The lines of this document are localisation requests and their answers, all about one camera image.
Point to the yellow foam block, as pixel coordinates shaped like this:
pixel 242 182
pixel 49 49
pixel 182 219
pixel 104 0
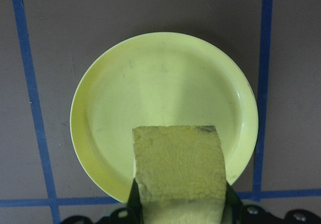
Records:
pixel 180 163

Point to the yellow plate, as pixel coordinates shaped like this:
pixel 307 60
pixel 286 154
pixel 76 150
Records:
pixel 150 83

